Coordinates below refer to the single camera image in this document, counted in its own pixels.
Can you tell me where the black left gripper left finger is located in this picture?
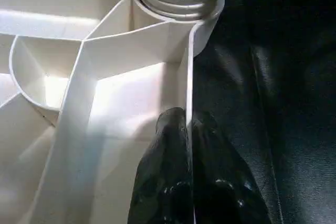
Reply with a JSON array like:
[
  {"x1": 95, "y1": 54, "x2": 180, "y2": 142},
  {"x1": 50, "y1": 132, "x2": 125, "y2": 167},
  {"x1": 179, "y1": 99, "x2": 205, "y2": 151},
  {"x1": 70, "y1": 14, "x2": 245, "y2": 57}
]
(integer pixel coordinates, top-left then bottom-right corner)
[{"x1": 128, "y1": 107, "x2": 191, "y2": 224}]

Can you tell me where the black table mat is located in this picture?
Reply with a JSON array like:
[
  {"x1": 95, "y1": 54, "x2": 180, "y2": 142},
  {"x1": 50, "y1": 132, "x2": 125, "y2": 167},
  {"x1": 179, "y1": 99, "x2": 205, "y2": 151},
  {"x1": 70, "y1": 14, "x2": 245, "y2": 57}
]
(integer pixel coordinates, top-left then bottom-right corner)
[{"x1": 191, "y1": 0, "x2": 336, "y2": 224}]

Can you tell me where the white plastic table top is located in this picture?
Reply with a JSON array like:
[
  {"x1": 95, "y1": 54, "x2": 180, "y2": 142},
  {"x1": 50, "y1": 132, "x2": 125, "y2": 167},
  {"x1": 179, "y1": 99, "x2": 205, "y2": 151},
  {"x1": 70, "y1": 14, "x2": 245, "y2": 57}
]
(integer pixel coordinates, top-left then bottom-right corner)
[{"x1": 0, "y1": 0, "x2": 226, "y2": 224}]

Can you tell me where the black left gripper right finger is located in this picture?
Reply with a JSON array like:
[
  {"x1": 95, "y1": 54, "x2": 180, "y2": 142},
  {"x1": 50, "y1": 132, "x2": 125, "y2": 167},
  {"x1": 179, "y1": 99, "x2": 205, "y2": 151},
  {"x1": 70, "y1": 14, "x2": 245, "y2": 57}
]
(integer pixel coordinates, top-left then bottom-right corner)
[{"x1": 192, "y1": 111, "x2": 271, "y2": 224}]

